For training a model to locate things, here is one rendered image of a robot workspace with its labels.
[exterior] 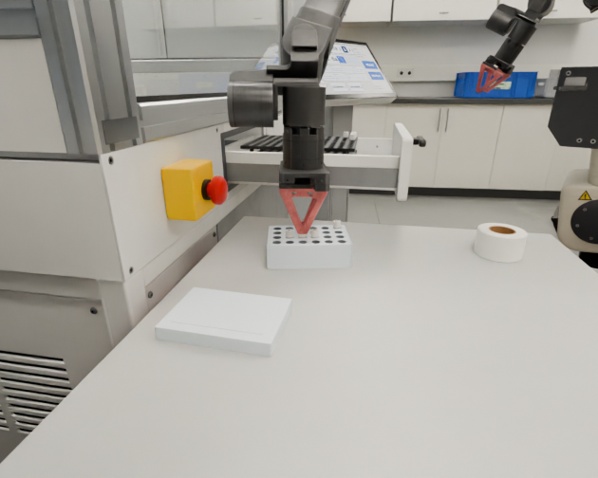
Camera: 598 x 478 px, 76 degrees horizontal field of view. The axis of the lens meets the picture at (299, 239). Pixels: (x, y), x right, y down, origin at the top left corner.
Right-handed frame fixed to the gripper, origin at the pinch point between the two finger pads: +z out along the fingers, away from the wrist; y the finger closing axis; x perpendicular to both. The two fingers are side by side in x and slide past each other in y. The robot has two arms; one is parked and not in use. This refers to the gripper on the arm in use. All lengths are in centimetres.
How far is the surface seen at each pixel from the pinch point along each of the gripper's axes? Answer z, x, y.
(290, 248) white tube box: 2.0, -1.8, 3.2
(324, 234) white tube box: 1.5, 3.4, -0.8
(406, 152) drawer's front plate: -9.6, 17.9, -10.7
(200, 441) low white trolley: 6.0, -8.9, 31.9
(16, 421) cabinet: 30, -45, 7
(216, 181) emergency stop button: -7.6, -11.7, 3.0
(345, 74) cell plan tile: -26, 22, -118
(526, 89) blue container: -24, 210, -300
